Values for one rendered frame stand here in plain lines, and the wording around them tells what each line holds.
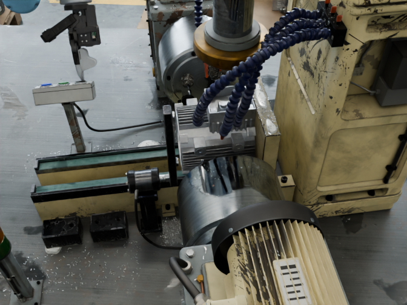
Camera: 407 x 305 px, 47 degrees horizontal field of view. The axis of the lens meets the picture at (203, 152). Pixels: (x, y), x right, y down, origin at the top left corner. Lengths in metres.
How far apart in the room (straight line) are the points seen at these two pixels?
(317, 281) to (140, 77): 1.34
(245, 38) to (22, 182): 0.87
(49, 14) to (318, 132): 3.13
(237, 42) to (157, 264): 0.64
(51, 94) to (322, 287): 1.00
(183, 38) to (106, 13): 2.50
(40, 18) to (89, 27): 2.58
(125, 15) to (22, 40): 1.74
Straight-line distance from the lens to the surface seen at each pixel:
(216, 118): 1.20
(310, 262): 0.69
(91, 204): 1.39
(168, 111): 1.03
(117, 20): 3.80
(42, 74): 1.98
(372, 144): 1.25
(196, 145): 1.20
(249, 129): 1.22
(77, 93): 1.42
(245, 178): 1.01
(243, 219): 0.71
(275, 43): 0.87
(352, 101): 1.18
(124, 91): 1.82
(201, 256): 0.90
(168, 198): 1.38
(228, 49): 1.05
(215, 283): 0.86
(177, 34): 1.46
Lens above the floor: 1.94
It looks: 47 degrees down
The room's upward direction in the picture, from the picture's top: 1 degrees counter-clockwise
